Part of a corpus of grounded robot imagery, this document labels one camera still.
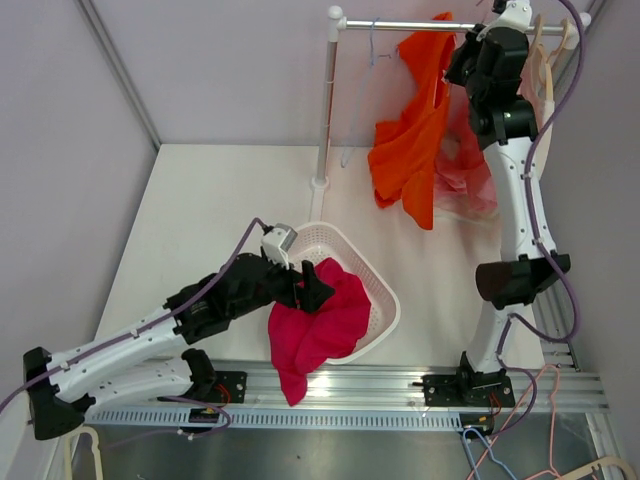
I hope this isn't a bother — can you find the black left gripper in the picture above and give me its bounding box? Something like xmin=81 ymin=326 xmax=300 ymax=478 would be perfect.
xmin=229 ymin=249 xmax=333 ymax=321

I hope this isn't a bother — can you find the magenta t shirt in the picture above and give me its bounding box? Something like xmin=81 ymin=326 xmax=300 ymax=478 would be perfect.
xmin=268 ymin=258 xmax=371 ymax=407

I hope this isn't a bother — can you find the orange t shirt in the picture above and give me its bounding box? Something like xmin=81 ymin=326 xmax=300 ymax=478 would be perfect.
xmin=368 ymin=31 xmax=456 ymax=230

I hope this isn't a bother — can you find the pink t shirt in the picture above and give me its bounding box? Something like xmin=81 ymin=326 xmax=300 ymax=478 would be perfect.
xmin=434 ymin=103 xmax=497 ymax=223

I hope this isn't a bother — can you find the beige wooden hanger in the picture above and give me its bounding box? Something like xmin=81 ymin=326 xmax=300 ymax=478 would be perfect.
xmin=538 ymin=18 xmax=576 ymax=124
xmin=520 ymin=14 xmax=550 ymax=103

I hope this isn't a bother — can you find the cream white t shirt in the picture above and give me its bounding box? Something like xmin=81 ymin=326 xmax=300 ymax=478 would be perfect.
xmin=434 ymin=45 xmax=555 ymax=222

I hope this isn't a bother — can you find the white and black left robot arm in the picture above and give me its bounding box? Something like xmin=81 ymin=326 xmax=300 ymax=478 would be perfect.
xmin=23 ymin=253 xmax=335 ymax=441

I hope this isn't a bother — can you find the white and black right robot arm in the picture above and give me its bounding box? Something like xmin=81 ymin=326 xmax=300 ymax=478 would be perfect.
xmin=445 ymin=24 xmax=571 ymax=406

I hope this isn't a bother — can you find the beige hanger at lower left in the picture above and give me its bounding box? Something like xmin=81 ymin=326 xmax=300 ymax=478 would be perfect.
xmin=62 ymin=425 xmax=106 ymax=480

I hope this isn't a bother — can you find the beige hanger at lower right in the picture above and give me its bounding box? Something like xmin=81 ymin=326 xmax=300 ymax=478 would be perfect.
xmin=560 ymin=456 xmax=638 ymax=480

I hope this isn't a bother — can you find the white perforated plastic basket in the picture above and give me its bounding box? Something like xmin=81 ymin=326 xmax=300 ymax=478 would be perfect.
xmin=288 ymin=221 xmax=401 ymax=365

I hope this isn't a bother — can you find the white and silver clothes rack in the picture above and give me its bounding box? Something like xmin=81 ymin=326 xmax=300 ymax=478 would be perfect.
xmin=309 ymin=1 xmax=593 ymax=221

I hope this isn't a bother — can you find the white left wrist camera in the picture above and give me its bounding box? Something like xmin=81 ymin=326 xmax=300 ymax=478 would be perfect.
xmin=261 ymin=223 xmax=298 ymax=270

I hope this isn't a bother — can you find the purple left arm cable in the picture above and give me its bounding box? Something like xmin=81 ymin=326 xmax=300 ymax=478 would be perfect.
xmin=0 ymin=217 xmax=274 ymax=416

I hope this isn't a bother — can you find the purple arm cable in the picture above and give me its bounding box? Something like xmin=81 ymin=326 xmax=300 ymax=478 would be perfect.
xmin=497 ymin=0 xmax=585 ymax=361
xmin=0 ymin=217 xmax=274 ymax=416

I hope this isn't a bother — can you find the aluminium mounting rail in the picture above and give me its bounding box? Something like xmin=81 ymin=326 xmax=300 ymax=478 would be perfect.
xmin=90 ymin=358 xmax=609 ymax=413

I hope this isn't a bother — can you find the slotted grey cable duct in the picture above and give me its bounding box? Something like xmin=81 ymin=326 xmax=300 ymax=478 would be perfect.
xmin=87 ymin=407 xmax=464 ymax=432

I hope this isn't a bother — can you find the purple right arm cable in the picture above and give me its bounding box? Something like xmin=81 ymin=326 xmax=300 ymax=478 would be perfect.
xmin=497 ymin=0 xmax=585 ymax=361

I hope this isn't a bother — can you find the blue wire hanger on floor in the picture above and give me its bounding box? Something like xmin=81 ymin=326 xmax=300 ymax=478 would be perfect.
xmin=460 ymin=425 xmax=521 ymax=480

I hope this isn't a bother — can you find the pink wire hanger on floor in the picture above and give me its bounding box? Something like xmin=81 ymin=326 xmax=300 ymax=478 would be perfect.
xmin=462 ymin=364 xmax=561 ymax=480

